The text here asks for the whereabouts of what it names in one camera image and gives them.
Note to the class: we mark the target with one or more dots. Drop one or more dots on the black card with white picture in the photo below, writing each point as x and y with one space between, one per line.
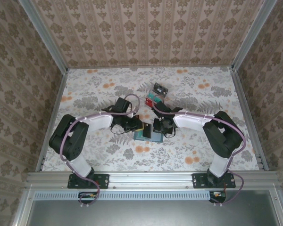
160 89

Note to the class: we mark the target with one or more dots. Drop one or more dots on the right connector board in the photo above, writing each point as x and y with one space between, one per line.
218 195

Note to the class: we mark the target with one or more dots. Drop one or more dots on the teal leather card holder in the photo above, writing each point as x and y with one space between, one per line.
155 139

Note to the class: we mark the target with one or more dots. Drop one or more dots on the steel sheet panel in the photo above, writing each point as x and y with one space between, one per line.
151 214

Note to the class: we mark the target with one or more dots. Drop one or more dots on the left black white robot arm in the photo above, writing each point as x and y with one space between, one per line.
99 121

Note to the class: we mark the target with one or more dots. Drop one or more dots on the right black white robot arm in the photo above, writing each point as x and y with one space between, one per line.
191 121

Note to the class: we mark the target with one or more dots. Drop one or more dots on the left connector board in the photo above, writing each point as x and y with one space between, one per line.
87 196

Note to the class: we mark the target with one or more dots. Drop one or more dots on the aluminium table side rail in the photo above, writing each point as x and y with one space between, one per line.
54 110
246 110

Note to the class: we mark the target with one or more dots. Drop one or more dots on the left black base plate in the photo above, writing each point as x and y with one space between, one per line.
103 181

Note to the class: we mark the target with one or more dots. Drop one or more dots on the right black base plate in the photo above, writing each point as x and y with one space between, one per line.
199 181

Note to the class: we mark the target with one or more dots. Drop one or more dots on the connector board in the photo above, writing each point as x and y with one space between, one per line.
218 195
87 196

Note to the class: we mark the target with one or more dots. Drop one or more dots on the clear acrylic card stand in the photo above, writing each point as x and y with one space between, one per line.
169 97

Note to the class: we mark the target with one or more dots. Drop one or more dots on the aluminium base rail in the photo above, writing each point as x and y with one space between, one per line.
151 180

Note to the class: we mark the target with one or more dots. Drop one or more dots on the teal card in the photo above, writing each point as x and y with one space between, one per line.
155 97

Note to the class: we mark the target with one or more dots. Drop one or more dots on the aluminium frame post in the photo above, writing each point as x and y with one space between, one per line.
44 35
252 35

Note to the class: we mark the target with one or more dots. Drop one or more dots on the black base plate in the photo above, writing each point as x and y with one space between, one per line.
199 181
103 181

